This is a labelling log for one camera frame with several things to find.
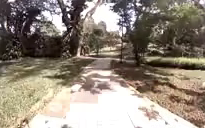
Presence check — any dark wood of trees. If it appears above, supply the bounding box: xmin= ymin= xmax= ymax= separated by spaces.
xmin=0 ymin=0 xmax=63 ymax=63

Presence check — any sunlit grass lawn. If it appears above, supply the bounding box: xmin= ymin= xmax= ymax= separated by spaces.
xmin=0 ymin=56 xmax=95 ymax=128

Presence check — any group of leafy trees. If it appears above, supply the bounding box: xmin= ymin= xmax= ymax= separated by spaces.
xmin=106 ymin=0 xmax=205 ymax=66

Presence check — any large forked tree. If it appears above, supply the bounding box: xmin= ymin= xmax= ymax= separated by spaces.
xmin=55 ymin=0 xmax=104 ymax=58

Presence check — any reddish stone slab path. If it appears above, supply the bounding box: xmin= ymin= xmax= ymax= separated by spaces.
xmin=26 ymin=56 xmax=200 ymax=128

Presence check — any low green hedge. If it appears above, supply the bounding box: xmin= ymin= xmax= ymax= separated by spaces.
xmin=144 ymin=56 xmax=205 ymax=71

